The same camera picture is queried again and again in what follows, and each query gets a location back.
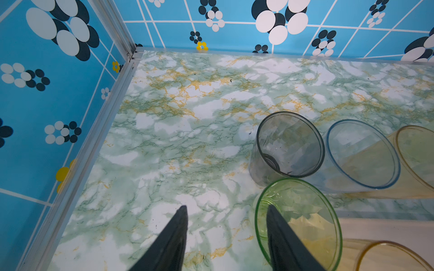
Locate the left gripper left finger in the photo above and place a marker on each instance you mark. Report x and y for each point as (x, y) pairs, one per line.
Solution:
(167, 252)

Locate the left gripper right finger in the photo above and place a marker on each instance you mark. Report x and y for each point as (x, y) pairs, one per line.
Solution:
(287, 252)

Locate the tall green glass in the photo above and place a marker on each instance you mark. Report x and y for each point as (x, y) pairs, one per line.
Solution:
(308, 212)

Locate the tall amber glass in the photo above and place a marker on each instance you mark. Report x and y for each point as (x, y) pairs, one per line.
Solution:
(371, 255)

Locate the cream plastic tray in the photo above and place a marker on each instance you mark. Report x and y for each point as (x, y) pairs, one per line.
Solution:
(415, 235)

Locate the tall grey glass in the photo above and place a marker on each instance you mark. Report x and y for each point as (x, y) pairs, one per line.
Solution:
(287, 145)

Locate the tall pale blue glass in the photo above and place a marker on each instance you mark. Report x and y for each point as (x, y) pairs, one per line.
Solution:
(358, 158)

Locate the tall yellow glass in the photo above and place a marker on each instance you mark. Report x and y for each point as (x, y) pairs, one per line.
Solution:
(415, 148)

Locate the left aluminium corner post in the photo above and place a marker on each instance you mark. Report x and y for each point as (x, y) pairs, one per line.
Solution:
(110, 17)

